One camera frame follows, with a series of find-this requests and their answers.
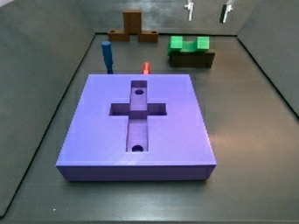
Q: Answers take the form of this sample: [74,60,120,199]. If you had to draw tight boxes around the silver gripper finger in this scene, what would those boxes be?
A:
[183,0,194,21]
[219,0,234,24]

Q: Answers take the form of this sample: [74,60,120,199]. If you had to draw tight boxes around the purple board with cross slot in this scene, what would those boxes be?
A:
[56,74,216,181]

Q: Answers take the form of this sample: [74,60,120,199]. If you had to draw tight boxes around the red cylindrical peg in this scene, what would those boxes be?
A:
[143,62,150,74]

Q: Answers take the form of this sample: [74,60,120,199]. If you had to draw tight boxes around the black angle bracket fixture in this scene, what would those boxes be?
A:
[168,52,215,68]

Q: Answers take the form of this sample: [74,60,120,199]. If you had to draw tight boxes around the brown T-shaped block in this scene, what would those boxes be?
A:
[107,9,159,43]

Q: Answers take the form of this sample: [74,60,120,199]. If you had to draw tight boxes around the green U-shaped block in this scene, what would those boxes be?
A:
[167,36,211,55]

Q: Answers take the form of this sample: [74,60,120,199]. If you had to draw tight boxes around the blue cylindrical peg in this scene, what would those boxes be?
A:
[102,41,114,74]

